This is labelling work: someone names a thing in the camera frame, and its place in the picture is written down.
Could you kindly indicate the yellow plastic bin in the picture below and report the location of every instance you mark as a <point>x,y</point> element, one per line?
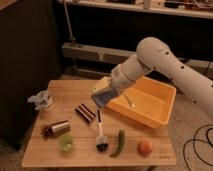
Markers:
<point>153,102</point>

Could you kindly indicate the green plastic cup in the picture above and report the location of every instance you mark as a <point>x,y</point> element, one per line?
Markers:
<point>65,142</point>

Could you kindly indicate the green chili pepper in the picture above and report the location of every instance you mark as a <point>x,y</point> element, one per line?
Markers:
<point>121,140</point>

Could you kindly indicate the vertical metal pole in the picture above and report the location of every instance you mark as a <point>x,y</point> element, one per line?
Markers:
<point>72,38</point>

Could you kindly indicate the metal cup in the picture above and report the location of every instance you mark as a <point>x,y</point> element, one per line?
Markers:
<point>60,127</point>

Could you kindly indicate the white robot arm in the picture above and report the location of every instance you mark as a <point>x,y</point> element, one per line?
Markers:
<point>152,54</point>

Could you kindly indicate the grey metal rail beam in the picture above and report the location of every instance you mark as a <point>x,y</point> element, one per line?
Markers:
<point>116,56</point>

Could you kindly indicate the orange peach fruit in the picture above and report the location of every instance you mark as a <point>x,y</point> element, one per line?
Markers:
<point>145,147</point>

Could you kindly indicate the grey blue sponge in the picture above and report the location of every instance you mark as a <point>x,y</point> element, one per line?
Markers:
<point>100,99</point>

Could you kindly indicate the brown chocolate bar toy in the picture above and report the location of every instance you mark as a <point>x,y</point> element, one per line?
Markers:
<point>85,113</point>

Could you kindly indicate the metal spoon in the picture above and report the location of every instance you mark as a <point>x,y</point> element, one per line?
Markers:
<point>129,101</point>

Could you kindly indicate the white handled dish brush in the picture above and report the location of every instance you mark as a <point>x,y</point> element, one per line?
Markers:
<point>101,139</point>

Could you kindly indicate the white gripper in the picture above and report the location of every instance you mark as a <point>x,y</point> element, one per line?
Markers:
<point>118,79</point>

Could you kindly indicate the wooden shelf board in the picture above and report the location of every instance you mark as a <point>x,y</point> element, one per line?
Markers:
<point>144,7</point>

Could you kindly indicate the black cabinet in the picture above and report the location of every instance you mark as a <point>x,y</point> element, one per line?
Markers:
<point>29,58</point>

